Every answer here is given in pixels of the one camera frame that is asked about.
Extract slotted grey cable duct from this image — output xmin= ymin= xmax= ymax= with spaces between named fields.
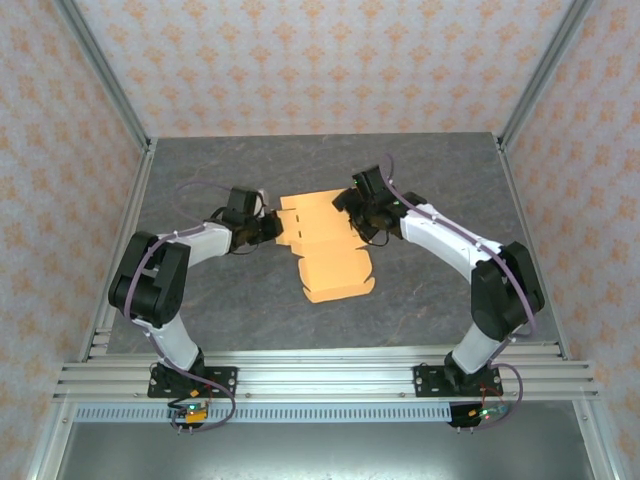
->
xmin=73 ymin=404 xmax=504 ymax=424

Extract aluminium cross rails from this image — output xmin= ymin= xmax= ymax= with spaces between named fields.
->
xmin=52 ymin=341 xmax=600 ymax=402

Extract aluminium table side rail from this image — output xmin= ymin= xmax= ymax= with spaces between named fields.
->
xmin=493 ymin=133 xmax=571 ymax=361
xmin=78 ymin=138 xmax=159 ymax=362

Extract grey metal panel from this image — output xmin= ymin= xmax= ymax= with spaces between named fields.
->
xmin=52 ymin=421 xmax=599 ymax=480

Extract orange paper box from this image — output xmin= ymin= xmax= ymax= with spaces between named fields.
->
xmin=273 ymin=187 xmax=377 ymax=306

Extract aluminium frame post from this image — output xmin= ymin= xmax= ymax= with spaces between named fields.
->
xmin=498 ymin=0 xmax=597 ymax=149
xmin=53 ymin=0 xmax=153 ymax=149

